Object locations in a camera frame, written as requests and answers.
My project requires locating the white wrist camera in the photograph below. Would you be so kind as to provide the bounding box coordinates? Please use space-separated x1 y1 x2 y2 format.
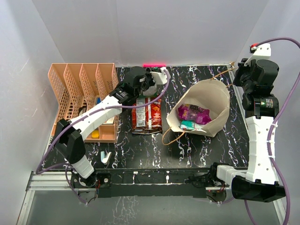
244 43 271 66
150 67 168 85

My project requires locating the red light strip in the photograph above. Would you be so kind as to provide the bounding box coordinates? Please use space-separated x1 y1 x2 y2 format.
142 63 166 68

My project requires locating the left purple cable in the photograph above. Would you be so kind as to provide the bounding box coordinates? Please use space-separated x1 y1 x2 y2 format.
35 69 172 207

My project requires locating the aluminium frame rail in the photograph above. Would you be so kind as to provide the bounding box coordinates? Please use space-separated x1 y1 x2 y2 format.
16 172 286 225

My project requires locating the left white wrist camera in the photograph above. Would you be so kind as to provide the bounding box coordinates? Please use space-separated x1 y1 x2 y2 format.
150 67 168 85

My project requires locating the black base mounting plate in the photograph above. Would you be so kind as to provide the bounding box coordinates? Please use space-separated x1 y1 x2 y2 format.
71 168 233 203

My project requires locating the brown paper bag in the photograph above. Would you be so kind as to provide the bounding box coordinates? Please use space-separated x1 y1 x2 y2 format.
163 68 234 145

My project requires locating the white plastic hook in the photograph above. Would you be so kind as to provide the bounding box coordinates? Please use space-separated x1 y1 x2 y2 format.
100 151 112 165

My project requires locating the black white stapler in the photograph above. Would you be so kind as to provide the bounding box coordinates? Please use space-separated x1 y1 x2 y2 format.
78 106 87 116

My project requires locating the teal snack bag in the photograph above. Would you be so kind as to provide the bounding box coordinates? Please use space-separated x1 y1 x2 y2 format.
179 120 207 134

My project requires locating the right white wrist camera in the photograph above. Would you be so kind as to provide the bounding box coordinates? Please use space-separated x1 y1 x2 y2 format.
244 43 271 66

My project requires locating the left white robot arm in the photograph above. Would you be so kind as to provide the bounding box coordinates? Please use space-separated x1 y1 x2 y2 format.
52 67 158 187

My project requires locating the yellow round object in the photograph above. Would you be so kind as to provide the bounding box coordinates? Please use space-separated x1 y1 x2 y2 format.
91 130 99 139

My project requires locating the red doritos snack bag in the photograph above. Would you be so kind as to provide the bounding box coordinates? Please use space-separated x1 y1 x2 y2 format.
131 99 162 129

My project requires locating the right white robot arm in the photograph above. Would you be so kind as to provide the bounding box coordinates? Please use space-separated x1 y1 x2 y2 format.
209 58 285 203

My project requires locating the green real chips bag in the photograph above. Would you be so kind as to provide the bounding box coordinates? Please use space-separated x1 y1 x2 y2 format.
141 67 157 97

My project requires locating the pink plastic file organizer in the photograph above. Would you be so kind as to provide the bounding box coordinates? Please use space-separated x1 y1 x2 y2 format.
47 62 122 144

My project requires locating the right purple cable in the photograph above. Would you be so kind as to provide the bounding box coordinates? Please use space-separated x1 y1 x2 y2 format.
196 37 300 225

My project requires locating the purple snack bag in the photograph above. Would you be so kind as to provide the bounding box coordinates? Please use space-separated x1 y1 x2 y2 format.
177 104 212 125

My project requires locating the brown snack bag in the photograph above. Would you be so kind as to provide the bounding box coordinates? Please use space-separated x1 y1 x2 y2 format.
131 127 162 135

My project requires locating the purple cable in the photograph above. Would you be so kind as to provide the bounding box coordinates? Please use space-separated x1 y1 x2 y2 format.
196 37 300 225
35 69 172 207

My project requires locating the white red card box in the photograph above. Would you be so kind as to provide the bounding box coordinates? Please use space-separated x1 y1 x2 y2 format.
104 116 115 125

